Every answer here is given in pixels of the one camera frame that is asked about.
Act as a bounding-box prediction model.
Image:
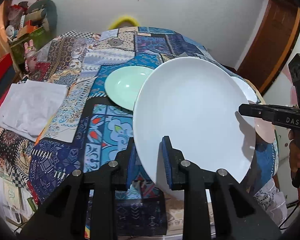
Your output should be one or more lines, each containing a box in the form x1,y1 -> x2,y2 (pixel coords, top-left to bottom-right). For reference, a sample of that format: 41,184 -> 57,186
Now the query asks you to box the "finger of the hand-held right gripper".
239,103 -> 273,124

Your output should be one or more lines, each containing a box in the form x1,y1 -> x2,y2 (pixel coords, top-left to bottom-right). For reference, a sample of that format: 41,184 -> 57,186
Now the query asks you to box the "pile of small packets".
0,165 -> 38,228

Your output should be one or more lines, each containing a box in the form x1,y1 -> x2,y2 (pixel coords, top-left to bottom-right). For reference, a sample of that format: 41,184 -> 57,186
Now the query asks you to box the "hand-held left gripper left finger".
17,139 -> 138,240

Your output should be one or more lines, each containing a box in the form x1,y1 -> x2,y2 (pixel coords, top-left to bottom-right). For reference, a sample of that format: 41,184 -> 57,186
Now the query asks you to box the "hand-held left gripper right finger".
161,135 -> 283,240

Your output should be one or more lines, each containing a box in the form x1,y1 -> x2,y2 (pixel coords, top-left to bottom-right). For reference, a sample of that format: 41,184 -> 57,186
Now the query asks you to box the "patchwork printed blanket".
0,26 -> 280,235

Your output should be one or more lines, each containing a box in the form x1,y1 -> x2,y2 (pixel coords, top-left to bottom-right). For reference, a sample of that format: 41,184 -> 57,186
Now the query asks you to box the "green plate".
104,66 -> 155,110

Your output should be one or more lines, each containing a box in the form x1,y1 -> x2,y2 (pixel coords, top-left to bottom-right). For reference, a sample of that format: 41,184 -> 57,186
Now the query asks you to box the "pink rabbit toy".
24,40 -> 38,72

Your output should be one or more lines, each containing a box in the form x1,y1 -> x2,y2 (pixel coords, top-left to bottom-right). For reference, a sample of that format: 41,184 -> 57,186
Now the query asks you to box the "white plate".
132,57 -> 256,200

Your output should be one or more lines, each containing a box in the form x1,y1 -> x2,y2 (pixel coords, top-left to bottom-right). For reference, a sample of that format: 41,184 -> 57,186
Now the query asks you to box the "white floral sheet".
255,177 -> 288,225

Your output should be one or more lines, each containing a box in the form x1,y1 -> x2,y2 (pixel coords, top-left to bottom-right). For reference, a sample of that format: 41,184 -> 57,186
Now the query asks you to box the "yellow rounded object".
107,14 -> 139,30

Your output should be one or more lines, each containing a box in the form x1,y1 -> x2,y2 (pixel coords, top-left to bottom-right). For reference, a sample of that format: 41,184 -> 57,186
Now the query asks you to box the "green box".
10,26 -> 45,64

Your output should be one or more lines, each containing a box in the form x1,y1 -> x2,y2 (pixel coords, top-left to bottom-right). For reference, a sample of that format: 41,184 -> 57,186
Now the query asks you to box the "red box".
0,54 -> 13,89

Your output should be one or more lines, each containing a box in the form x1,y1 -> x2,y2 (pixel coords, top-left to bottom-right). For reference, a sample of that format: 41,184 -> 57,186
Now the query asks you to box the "black cable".
279,200 -> 300,230

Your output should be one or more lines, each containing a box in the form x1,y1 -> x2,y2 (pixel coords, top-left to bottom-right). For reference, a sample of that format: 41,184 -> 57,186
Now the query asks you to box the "person's right hand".
289,130 -> 300,178

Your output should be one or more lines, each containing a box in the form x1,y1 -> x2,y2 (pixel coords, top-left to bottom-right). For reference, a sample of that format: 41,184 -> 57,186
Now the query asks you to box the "white cloth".
0,80 -> 68,142

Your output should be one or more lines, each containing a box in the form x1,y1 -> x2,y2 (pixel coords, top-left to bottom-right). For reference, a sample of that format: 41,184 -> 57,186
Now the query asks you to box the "wooden door frame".
236,0 -> 300,94

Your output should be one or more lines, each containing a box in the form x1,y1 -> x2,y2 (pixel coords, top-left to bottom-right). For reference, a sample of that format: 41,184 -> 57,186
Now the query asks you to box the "grey-green plush toy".
27,0 -> 58,34

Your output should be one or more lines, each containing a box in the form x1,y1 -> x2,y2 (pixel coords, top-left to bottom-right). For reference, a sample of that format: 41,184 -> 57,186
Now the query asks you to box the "white bowl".
231,76 -> 257,103

